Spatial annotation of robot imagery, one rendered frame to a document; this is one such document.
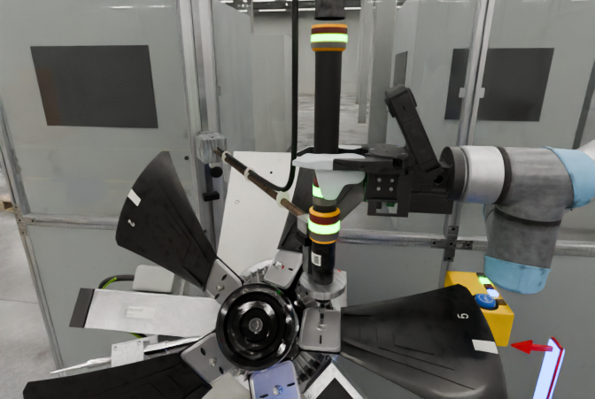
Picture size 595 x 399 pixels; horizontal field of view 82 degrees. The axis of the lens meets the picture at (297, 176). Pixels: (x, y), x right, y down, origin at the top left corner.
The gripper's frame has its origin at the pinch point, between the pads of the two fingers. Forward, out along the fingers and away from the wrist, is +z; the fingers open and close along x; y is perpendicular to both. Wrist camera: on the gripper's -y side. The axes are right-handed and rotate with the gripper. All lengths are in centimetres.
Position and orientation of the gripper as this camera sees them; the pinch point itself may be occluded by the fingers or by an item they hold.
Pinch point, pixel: (304, 153)
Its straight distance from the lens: 46.7
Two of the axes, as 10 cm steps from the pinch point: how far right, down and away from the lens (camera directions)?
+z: -9.9, -0.4, 1.1
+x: 1.2, -3.0, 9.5
